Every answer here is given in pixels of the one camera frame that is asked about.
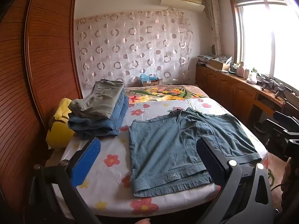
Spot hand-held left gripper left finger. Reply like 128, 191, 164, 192
29, 136, 102, 224

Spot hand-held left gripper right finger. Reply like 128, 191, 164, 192
196, 136, 274, 224

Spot blue denim shorts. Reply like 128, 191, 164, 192
128, 107, 262, 197

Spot person's right forearm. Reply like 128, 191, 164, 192
280, 157, 299, 215

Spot folded olive pants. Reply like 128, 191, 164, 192
68, 79, 125, 119

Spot folded blue denim jeans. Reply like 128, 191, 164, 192
68, 90, 129, 140

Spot yellow plush toy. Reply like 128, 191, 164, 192
45, 97, 75, 148

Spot pink floral rug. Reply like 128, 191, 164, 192
262, 152, 285, 213

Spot black chair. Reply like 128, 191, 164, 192
255, 111, 299, 161

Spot long wooden cabinet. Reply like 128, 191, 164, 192
195, 64, 299, 131

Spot floral plush blanket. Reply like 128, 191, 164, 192
125, 84, 208, 103

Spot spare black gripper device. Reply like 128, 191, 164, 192
274, 86, 293, 98
260, 78, 275, 91

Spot open cardboard box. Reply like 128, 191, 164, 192
209, 58, 230, 70

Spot small cardboard box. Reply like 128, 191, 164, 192
141, 78, 160, 87

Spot folded patterned cloth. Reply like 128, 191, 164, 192
197, 55, 234, 64

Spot blue plastic bag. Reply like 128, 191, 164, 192
140, 73, 158, 82

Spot wooden slatted wardrobe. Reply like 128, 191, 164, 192
0, 0, 83, 215

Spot wooden-framed window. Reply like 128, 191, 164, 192
229, 0, 299, 91

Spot patterned window curtain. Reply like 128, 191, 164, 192
205, 0, 223, 57

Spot circle-patterned sheer wall curtain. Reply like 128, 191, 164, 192
75, 9, 194, 87

